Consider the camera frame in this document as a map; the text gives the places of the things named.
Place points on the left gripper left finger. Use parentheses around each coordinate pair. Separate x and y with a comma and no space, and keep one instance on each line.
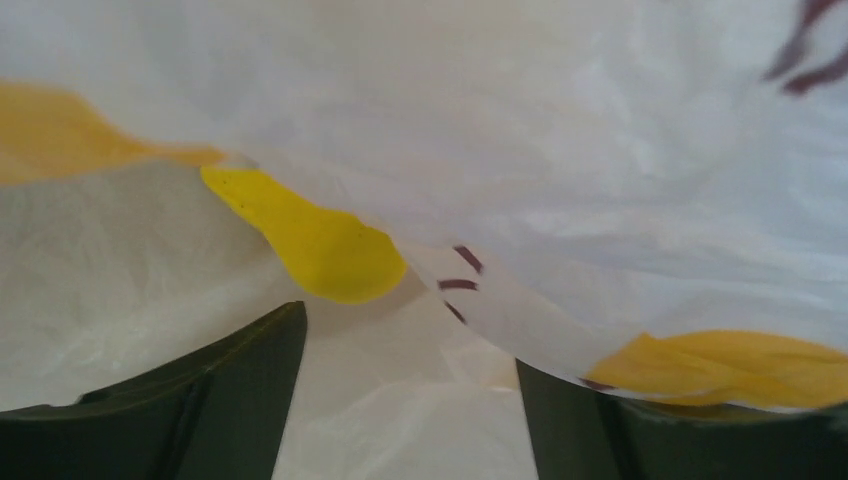
(216,413)

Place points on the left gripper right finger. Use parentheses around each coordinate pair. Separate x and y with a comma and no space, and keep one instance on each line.
(578,433)

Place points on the yellow fake fruit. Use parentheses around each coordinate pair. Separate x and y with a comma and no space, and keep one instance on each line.
(328,253)

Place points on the orange translucent plastic bag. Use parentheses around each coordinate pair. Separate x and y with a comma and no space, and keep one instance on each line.
(647,199)

